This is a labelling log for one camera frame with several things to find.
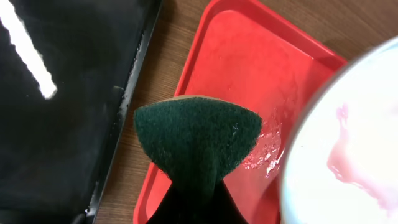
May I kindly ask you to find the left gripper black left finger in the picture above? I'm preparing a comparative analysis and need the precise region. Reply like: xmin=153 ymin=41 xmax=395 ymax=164
xmin=146 ymin=184 xmax=188 ymax=224

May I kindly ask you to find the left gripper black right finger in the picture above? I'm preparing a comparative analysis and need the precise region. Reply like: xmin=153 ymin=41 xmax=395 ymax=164
xmin=211 ymin=181 xmax=247 ymax=224

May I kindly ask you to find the green yellow sponge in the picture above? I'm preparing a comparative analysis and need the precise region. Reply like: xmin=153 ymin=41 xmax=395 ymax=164
xmin=134 ymin=96 xmax=262 ymax=201

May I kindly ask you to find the light blue plate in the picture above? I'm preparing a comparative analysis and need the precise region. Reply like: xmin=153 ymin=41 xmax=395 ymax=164
xmin=280 ymin=38 xmax=397 ymax=223

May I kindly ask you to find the red plastic tray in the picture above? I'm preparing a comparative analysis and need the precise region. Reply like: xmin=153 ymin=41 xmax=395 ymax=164
xmin=134 ymin=1 xmax=345 ymax=223

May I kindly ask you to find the black plastic tray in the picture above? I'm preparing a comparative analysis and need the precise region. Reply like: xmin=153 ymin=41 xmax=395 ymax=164
xmin=1 ymin=0 xmax=162 ymax=223

